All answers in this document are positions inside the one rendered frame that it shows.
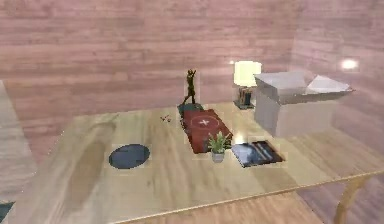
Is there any green houseplant in white pot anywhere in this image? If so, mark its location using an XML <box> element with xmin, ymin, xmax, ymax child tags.
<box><xmin>206</xmin><ymin>130</ymin><xmax>233</xmax><ymax>164</ymax></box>

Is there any red book with white cross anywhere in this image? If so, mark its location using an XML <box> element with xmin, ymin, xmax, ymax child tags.
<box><xmin>181</xmin><ymin>108</ymin><xmax>234</xmax><ymax>155</ymax></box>

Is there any dark bronze figure statue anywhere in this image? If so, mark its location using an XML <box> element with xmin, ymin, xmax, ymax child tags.
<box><xmin>177</xmin><ymin>68</ymin><xmax>205</xmax><ymax>117</ymax></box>

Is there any table lamp with cream shade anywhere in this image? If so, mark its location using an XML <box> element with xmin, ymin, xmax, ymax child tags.
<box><xmin>232</xmin><ymin>60</ymin><xmax>263</xmax><ymax>110</ymax></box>

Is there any dark glossy magazine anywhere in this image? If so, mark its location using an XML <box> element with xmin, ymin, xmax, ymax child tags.
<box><xmin>230</xmin><ymin>140</ymin><xmax>285</xmax><ymax>168</ymax></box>

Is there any dark blue round plate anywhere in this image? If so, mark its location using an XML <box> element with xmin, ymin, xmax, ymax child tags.
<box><xmin>108</xmin><ymin>143</ymin><xmax>151</xmax><ymax>170</ymax></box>

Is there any light wooden table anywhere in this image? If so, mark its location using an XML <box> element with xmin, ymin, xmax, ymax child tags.
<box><xmin>3</xmin><ymin>100</ymin><xmax>384</xmax><ymax>224</ymax></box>

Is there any open white cardboard box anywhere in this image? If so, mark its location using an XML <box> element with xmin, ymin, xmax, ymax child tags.
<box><xmin>253</xmin><ymin>71</ymin><xmax>355</xmax><ymax>138</ymax></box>

